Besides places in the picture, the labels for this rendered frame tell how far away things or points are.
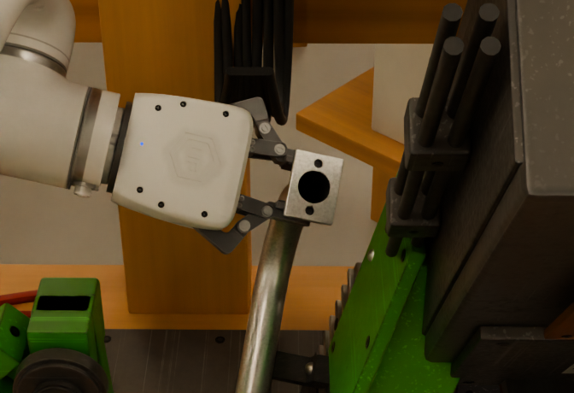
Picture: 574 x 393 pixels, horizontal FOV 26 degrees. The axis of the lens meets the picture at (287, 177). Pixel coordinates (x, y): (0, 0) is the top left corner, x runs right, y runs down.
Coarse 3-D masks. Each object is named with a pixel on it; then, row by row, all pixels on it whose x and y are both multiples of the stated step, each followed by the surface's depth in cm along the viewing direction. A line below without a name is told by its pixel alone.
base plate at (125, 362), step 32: (128, 352) 135; (160, 352) 135; (192, 352) 135; (224, 352) 135; (288, 352) 135; (128, 384) 131; (160, 384) 131; (192, 384) 131; (224, 384) 131; (288, 384) 131
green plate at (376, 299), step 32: (384, 224) 100; (384, 256) 97; (416, 256) 90; (352, 288) 106; (384, 288) 95; (416, 288) 93; (352, 320) 103; (384, 320) 93; (416, 320) 95; (352, 352) 101; (384, 352) 95; (416, 352) 97; (352, 384) 98; (384, 384) 99; (416, 384) 99; (448, 384) 99
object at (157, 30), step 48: (144, 0) 120; (192, 0) 120; (240, 0) 120; (144, 48) 123; (192, 48) 123; (192, 96) 126; (144, 240) 137; (192, 240) 137; (144, 288) 141; (192, 288) 141; (240, 288) 140
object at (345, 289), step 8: (360, 264) 117; (352, 272) 117; (352, 280) 115; (344, 288) 118; (344, 296) 117; (336, 304) 119; (344, 304) 116; (336, 312) 118; (336, 320) 117; (336, 328) 116; (328, 336) 121; (328, 344) 120; (320, 352) 122; (328, 352) 119; (320, 392) 117; (328, 392) 114
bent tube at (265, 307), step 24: (312, 168) 100; (336, 168) 100; (288, 192) 100; (312, 192) 108; (336, 192) 100; (288, 216) 100; (312, 216) 100; (264, 240) 112; (288, 240) 111; (264, 264) 112; (288, 264) 112; (264, 288) 111; (264, 312) 111; (264, 336) 110; (264, 360) 110; (240, 384) 110; (264, 384) 110
